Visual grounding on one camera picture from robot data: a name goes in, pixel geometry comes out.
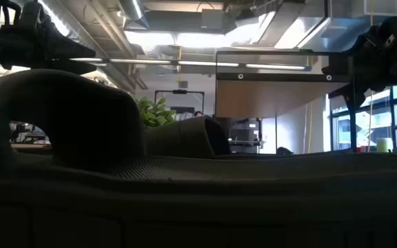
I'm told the long linear ceiling light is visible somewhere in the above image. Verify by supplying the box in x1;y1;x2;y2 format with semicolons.
69;56;312;72

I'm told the yellow-green cylinder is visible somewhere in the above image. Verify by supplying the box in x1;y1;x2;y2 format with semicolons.
376;137;394;154

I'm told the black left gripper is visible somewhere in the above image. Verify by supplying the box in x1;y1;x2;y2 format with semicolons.
0;2;98;75

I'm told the silver ventilation duct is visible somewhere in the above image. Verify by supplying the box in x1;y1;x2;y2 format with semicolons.
118;0;150;30

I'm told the wooden shelf with black frame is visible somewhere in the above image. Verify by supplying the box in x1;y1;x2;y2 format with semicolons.
214;50;358;155

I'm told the grey ceiling box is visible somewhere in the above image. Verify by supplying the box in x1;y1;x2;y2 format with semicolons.
201;9;225;30

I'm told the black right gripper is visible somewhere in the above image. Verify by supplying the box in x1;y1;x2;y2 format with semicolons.
321;0;397;92

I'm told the dark grey backpack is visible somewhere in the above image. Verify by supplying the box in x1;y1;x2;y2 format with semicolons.
0;68;397;248

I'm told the green plant in white pot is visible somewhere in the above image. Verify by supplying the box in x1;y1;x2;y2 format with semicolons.
135;96;178;128

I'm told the black equipment cart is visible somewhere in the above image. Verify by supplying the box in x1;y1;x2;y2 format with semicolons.
228;118;265;155

